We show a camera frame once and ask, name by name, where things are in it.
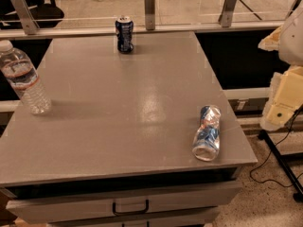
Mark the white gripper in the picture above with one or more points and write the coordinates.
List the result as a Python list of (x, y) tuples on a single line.
[(294, 43)]

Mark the crushed redbull can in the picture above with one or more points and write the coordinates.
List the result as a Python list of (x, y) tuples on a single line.
[(206, 143)]

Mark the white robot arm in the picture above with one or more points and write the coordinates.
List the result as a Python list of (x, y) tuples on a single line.
[(291, 39)]

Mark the dark blue soda can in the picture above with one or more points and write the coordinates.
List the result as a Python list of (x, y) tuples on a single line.
[(124, 32)]

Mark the black stand base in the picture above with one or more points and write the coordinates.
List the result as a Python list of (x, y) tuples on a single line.
[(284, 160)]

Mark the black office chair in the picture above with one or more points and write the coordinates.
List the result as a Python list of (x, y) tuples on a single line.
[(44, 12)]

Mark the clear plastic water bottle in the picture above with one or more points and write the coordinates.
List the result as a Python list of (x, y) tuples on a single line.
[(20, 73)]

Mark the grey cabinet drawer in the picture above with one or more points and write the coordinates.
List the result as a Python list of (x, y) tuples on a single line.
[(99, 205)]

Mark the right metal bracket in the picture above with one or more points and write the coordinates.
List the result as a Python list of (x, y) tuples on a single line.
[(226, 16)]

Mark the metal bracket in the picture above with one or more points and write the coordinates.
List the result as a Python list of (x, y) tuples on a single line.
[(226, 16), (149, 14), (30, 27)]

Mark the middle metal bracket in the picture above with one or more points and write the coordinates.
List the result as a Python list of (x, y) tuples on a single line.
[(149, 14)]

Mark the black drawer handle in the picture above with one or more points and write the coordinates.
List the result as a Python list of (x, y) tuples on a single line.
[(130, 209)]

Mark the left metal bracket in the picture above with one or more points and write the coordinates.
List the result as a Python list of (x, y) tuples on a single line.
[(30, 27)]

